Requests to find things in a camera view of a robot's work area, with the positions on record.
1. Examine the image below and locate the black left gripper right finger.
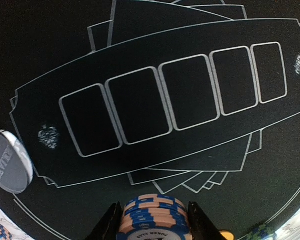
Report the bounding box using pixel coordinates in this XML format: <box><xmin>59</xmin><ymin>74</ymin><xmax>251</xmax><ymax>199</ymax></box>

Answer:
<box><xmin>187</xmin><ymin>201</ymin><xmax>226</xmax><ymax>240</ymax></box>

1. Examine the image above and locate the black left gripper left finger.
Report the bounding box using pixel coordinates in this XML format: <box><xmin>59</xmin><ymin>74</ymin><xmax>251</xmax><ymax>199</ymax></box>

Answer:
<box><xmin>85</xmin><ymin>201</ymin><xmax>123</xmax><ymax>240</ymax></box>

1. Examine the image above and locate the orange big blind button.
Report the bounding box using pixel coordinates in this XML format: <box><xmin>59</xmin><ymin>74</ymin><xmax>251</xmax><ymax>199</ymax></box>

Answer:
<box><xmin>220</xmin><ymin>231</ymin><xmax>235</xmax><ymax>240</ymax></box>

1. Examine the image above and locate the blue orange chip stack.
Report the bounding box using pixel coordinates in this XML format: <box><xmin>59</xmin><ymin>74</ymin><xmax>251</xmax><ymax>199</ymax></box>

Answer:
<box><xmin>116</xmin><ymin>194</ymin><xmax>194</xmax><ymax>240</ymax></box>

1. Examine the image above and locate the green chip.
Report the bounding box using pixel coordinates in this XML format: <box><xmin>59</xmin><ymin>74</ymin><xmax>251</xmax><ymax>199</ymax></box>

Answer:
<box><xmin>243</xmin><ymin>224</ymin><xmax>277</xmax><ymax>240</ymax></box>

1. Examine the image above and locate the silver dealer button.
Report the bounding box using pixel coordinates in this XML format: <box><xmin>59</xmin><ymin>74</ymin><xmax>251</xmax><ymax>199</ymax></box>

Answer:
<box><xmin>0</xmin><ymin>130</ymin><xmax>34</xmax><ymax>194</ymax></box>

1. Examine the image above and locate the round black poker mat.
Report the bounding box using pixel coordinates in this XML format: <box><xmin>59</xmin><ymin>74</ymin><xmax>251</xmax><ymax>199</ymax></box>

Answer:
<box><xmin>0</xmin><ymin>0</ymin><xmax>300</xmax><ymax>240</ymax></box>

